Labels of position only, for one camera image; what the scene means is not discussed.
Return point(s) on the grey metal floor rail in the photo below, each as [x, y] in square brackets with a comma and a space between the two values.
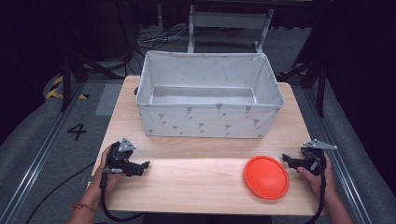
[342, 174]
[34, 161]

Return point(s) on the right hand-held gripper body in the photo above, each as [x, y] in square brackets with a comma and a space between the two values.
[313, 157]

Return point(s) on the person's left hand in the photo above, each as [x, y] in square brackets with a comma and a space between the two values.
[102, 182]

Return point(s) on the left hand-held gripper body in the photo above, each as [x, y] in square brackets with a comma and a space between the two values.
[117, 157]

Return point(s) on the orange round plate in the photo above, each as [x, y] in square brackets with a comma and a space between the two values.
[266, 178]

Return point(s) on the grey metal stand frame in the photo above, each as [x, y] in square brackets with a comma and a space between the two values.
[229, 20]

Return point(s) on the yellow black hazard tape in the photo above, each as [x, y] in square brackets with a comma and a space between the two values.
[54, 90]

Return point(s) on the black tripod stand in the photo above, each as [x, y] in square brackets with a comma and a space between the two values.
[311, 77]
[77, 71]

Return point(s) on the person's right hand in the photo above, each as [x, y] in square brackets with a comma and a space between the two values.
[323, 185]

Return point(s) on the white printed fabric storage box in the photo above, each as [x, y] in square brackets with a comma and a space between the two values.
[202, 123]

